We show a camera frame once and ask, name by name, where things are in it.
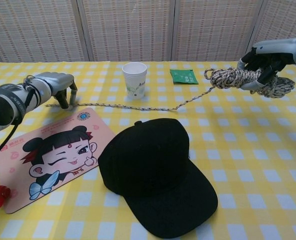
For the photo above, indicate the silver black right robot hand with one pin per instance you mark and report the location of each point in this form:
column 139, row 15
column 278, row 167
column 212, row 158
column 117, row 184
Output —
column 275, row 48

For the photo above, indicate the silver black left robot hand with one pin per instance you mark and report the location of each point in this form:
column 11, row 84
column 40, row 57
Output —
column 57, row 80

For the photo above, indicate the pink cartoon girl mouse pad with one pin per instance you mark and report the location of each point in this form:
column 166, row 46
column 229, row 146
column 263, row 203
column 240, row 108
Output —
column 62, row 140

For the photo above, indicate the white paper cup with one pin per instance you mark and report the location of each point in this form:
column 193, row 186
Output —
column 135, row 82

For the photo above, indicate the bamboo folding screen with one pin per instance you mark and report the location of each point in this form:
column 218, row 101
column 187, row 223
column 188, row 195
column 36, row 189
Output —
column 127, row 30

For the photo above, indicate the green square packet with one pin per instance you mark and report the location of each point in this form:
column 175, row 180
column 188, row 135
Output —
column 184, row 77

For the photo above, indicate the yellow white checkered tablecloth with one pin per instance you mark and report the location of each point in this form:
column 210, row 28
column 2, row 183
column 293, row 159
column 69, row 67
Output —
column 250, row 150

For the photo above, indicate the black baseball cap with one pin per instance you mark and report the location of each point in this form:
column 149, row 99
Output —
column 150, row 162

